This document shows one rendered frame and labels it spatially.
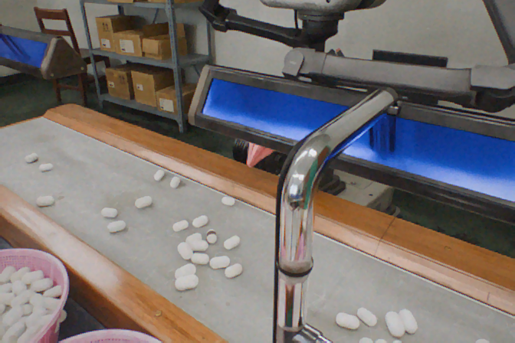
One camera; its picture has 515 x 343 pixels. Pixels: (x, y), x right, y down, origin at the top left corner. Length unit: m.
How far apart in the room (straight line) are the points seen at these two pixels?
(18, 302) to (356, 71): 0.73
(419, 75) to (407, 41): 1.77
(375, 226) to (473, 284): 0.19
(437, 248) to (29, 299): 0.70
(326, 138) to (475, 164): 0.14
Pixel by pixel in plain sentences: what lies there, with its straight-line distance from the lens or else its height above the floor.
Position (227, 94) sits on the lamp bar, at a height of 1.09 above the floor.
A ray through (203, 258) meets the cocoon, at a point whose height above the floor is 0.76.
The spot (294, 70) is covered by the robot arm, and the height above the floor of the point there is 1.03.
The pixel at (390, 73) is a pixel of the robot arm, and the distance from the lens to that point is 0.78.
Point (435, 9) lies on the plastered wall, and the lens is 2.49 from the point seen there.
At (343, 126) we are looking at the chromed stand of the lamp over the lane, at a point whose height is 1.12.
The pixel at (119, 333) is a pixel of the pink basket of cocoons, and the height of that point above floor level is 0.77.
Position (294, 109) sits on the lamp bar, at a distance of 0.39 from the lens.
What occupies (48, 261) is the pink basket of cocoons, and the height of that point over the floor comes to 0.76.
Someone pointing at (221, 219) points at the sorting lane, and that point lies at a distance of 0.80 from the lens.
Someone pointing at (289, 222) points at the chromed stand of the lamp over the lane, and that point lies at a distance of 0.24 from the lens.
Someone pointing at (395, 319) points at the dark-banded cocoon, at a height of 0.76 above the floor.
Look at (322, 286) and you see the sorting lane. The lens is 0.67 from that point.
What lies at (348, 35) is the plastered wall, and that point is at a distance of 2.64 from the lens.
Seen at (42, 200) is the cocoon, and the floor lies 0.76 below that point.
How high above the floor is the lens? 1.22
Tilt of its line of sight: 26 degrees down
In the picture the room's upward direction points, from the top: straight up
